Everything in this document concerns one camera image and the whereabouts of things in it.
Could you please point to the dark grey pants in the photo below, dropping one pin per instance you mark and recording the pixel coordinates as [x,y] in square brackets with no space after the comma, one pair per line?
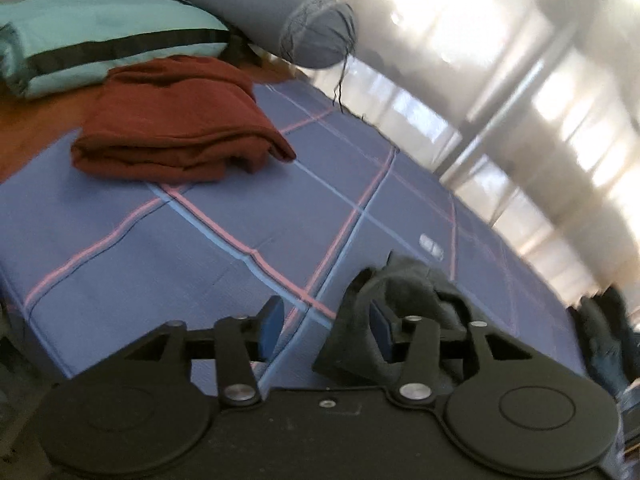
[415,285]

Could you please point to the black pants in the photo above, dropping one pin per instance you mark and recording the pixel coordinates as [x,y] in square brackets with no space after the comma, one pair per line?
[607,315]

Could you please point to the white sheet label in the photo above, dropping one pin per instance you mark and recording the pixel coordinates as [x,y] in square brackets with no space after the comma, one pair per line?
[431,246]

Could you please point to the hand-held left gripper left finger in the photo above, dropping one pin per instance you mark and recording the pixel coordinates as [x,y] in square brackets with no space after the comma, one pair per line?
[270,328]

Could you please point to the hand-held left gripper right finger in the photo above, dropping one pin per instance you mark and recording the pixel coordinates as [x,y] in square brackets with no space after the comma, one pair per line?
[381,328]

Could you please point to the teal pillow with black stripe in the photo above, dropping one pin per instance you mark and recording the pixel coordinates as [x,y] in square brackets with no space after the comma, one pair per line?
[100,35]

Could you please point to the grey bolster pillow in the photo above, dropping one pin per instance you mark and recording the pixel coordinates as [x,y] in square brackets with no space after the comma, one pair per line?
[260,5]

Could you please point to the blue plaid bedsheet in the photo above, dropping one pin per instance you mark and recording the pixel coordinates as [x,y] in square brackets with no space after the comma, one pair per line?
[200,260]

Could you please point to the sheer white curtain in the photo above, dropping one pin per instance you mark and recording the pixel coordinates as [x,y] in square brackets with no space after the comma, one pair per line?
[525,85]

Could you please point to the grey-blue pants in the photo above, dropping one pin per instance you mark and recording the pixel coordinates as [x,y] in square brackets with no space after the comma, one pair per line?
[607,370]

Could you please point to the maroon folded blanket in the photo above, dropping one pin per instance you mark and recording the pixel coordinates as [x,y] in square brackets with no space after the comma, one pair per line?
[180,120]

